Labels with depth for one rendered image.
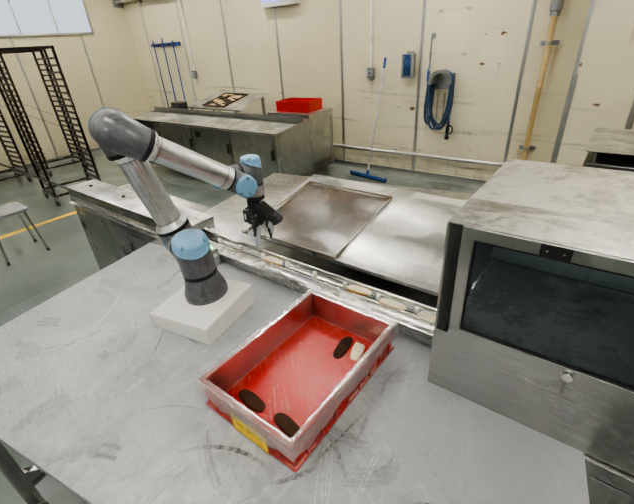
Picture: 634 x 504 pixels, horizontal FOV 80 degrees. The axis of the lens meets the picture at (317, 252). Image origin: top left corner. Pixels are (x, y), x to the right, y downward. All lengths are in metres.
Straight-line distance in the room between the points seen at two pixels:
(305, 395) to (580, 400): 0.63
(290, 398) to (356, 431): 0.19
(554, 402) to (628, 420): 0.13
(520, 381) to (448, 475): 0.26
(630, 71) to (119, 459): 4.33
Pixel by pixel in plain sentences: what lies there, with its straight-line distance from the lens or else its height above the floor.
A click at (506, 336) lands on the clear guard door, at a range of 0.95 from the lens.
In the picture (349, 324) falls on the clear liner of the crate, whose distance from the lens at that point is 1.22.
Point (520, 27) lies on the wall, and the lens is 4.75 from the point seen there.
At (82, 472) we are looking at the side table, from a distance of 1.13.
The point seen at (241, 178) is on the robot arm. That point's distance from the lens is 1.28.
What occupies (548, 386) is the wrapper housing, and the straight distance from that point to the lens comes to 1.00.
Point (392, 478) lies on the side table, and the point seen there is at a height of 0.82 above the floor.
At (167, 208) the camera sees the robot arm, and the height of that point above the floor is 1.19.
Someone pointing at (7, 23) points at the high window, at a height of 2.17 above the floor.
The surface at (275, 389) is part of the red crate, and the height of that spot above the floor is 0.82.
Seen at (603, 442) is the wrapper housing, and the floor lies 0.88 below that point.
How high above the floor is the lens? 1.65
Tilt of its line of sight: 29 degrees down
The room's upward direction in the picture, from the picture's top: 4 degrees counter-clockwise
